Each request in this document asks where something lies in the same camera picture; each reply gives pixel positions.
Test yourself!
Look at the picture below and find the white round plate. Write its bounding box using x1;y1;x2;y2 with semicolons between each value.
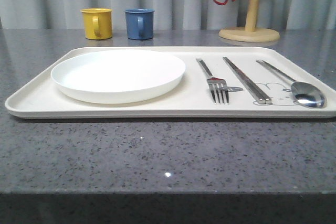
51;49;186;104

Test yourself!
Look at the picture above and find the steel fork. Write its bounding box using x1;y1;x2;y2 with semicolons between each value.
196;58;229;104

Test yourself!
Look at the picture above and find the steel spoon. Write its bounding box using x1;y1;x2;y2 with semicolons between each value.
256;60;327;109

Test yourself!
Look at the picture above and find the cream rabbit serving tray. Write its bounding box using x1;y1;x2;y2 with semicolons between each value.
5;46;335;119

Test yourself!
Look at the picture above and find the blue enamel mug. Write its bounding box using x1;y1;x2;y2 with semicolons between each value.
125;8;154;40

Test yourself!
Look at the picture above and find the wooden mug tree stand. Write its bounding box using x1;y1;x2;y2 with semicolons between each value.
218;0;280;42

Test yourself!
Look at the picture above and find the yellow enamel mug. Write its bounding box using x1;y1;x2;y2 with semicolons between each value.
81;8;112;40

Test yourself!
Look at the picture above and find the grey curtain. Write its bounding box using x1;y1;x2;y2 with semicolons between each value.
1;0;335;30

